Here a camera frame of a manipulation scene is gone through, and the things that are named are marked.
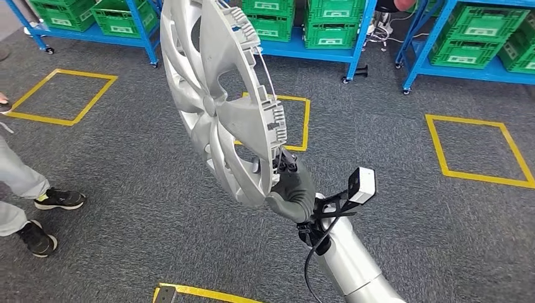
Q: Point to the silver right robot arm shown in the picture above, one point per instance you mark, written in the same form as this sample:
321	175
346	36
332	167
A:
351	263

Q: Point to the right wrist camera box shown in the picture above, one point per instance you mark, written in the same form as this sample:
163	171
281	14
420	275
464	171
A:
363	184

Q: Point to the black camera bracket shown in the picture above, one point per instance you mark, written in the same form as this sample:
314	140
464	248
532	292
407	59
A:
330	205

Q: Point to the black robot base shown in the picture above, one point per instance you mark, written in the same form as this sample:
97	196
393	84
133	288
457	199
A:
166	296

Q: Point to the yellow floor tape square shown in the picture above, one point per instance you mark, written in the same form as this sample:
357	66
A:
437	146
307	125
83	73

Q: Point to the silver plastic hubcap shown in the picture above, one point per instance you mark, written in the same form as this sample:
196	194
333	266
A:
234	121

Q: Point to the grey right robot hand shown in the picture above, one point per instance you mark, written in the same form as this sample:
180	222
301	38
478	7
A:
294	196

